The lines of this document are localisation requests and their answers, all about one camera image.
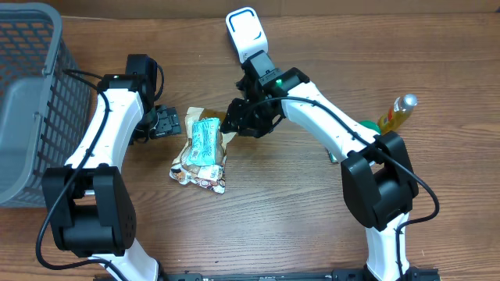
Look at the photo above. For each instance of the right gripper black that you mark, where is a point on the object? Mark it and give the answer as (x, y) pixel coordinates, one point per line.
(245, 125)

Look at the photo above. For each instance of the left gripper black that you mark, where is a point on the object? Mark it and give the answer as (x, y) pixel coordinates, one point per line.
(168, 121)

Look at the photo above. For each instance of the teal tissue packet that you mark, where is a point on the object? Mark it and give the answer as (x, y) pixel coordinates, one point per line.
(204, 142)

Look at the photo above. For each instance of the brown white snack bag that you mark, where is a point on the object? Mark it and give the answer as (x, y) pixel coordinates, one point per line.
(210, 177)

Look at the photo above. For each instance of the small teal carton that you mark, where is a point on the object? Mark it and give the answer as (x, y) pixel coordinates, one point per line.
(332, 158)

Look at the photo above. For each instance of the yellow dish soap bottle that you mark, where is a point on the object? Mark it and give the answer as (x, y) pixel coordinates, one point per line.
(398, 113)

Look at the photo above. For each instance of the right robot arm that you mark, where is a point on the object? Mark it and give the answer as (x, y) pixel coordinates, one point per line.
(376, 173)

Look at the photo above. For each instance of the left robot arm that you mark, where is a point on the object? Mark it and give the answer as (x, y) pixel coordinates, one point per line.
(91, 218)

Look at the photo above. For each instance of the grey plastic shopping basket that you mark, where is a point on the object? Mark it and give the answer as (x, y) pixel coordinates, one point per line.
(44, 112)

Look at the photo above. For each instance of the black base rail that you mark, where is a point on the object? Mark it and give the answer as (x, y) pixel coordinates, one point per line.
(413, 274)

